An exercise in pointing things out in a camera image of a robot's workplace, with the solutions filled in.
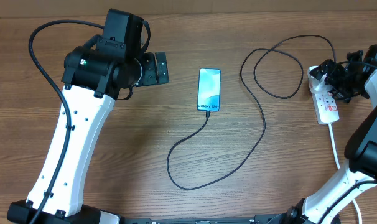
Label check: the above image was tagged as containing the black charging cable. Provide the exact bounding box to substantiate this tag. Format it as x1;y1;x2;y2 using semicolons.
166;34;337;191

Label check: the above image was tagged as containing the Samsung Galaxy smartphone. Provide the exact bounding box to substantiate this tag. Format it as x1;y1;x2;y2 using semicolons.
197;68;221;111

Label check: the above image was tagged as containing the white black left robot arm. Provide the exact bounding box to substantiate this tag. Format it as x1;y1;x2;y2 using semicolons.
7;9;169;223

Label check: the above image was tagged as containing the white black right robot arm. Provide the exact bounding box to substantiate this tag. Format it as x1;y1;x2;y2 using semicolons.
270;44;377;223

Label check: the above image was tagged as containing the white USB charger adapter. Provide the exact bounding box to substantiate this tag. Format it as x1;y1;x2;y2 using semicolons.
309;75;332;94

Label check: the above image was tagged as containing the white power strip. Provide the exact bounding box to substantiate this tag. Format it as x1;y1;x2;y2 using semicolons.
307;66;340;125

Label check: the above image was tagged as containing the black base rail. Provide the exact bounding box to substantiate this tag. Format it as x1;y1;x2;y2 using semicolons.
121;213;289;224

